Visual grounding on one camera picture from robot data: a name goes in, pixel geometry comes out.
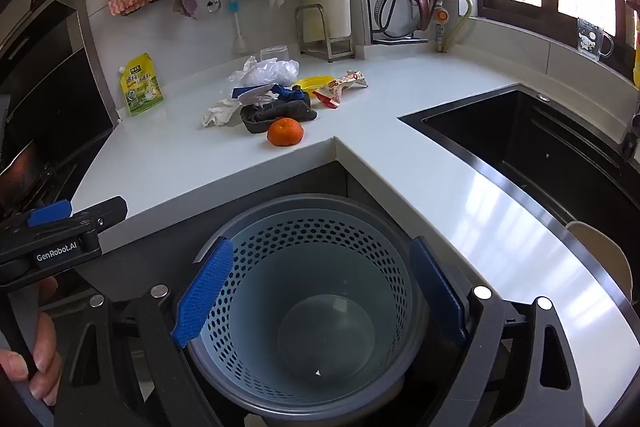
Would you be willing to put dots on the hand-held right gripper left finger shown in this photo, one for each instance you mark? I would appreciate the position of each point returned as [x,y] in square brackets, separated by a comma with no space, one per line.
[205,292]

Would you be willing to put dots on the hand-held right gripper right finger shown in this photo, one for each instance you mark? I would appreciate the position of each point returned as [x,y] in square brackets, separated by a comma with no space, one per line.
[440,292]

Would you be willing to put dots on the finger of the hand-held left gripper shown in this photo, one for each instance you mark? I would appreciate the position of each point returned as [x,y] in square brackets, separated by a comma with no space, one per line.
[60,252]
[50,213]

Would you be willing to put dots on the grey perforated waste basket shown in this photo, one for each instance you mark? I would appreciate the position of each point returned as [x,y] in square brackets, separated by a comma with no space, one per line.
[325,307]

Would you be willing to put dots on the orange tangerine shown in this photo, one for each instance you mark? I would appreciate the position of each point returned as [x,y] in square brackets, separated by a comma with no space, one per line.
[285,133]

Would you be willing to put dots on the white paper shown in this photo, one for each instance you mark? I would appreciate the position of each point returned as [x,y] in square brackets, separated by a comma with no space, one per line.
[220,114]

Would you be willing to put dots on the dark grey cloth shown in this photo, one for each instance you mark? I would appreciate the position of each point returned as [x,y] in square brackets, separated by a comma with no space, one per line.
[280,111]

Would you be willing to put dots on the white tissue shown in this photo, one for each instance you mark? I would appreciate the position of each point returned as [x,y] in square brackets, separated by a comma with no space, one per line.
[265,98]

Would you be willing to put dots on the cardboard package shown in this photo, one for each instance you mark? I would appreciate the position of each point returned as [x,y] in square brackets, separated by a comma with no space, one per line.
[247,93]

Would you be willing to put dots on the blue cloth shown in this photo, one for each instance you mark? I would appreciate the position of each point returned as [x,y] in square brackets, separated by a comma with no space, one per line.
[292,94]

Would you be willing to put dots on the red white snack wrapper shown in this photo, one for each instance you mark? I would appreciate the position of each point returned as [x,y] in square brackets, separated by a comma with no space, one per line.
[345,83]

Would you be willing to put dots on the white plastic bag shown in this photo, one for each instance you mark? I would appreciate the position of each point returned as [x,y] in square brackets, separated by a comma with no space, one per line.
[270,71]

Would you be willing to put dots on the yellow plastic lid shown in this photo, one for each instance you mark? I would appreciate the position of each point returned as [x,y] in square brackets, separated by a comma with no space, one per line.
[312,83]

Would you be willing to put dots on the clear plastic cup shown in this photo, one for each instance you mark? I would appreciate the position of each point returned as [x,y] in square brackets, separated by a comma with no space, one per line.
[275,52]

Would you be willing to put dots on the person's left hand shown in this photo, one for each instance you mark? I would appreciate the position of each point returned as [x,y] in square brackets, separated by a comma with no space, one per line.
[47,357]

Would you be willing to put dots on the black steel integrated stove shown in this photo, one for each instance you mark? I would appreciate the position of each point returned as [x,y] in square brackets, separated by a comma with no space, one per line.
[55,107]

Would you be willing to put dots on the yellow spout pouch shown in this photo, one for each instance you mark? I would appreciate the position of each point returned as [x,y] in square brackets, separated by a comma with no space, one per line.
[142,87]

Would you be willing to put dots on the cream round stool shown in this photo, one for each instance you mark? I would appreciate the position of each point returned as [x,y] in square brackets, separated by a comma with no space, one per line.
[600,252]

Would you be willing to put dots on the black kitchen sink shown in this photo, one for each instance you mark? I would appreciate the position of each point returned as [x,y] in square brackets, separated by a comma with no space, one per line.
[525,142]

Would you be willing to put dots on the white bottle brush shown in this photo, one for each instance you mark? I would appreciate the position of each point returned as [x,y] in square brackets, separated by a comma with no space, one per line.
[240,44]

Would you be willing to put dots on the metal cutting board rack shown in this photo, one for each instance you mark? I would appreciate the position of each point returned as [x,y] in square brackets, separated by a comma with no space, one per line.
[340,49]

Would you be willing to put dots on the gas valve with orange dial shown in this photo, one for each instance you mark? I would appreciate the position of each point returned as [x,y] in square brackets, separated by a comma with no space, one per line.
[440,14]

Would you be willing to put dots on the metal pan lid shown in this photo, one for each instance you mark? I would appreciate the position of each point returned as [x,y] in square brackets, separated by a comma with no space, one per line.
[395,14]

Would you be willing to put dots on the clear mug with cartoon print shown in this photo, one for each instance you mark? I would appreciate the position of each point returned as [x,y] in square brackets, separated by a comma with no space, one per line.
[592,38]

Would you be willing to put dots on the yellow bottle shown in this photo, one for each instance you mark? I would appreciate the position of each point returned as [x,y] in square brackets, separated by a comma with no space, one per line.
[637,67]

